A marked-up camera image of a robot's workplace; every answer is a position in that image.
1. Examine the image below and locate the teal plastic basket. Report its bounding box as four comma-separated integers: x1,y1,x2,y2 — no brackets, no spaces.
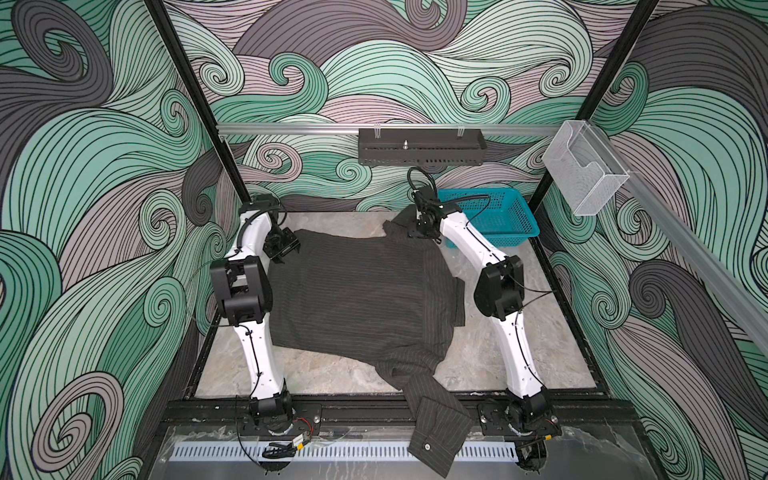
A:
438,188,540,248

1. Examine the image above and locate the dark pinstriped long sleeve shirt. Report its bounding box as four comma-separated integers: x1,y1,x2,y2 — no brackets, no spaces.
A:
269,221,473,477

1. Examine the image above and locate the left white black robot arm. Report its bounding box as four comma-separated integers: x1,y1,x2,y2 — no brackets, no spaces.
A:
210,194,295,424

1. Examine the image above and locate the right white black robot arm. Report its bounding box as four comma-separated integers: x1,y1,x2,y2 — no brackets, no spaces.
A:
406,167,551,430

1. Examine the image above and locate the black perforated wall tray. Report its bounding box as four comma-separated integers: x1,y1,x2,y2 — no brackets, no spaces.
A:
358,127,488,168

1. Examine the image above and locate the aluminium back wall rail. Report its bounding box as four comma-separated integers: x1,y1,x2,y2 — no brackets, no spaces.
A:
216,123,560,137

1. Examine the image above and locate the aluminium wall rail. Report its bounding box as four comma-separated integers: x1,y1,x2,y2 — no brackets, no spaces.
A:
216,123,560,137
585,122,767,353

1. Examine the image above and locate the left black frame post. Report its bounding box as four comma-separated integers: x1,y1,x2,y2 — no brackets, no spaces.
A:
145,1,251,225

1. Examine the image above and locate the black frame post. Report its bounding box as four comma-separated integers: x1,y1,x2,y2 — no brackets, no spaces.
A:
528,1,658,213
145,1,251,225

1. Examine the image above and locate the clear plastic wall bin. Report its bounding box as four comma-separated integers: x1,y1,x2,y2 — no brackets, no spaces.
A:
542,120,629,217

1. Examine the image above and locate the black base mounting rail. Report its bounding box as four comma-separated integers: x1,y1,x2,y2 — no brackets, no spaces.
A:
160,389,638,439

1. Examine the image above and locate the white slotted cable duct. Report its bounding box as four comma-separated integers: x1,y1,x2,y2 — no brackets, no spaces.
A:
169,441,518,463

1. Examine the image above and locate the right black frame post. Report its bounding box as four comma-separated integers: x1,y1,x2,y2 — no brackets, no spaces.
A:
528,1,658,213

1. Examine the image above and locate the aluminium right wall rail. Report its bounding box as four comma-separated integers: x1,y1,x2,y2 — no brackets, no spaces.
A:
585,122,767,353

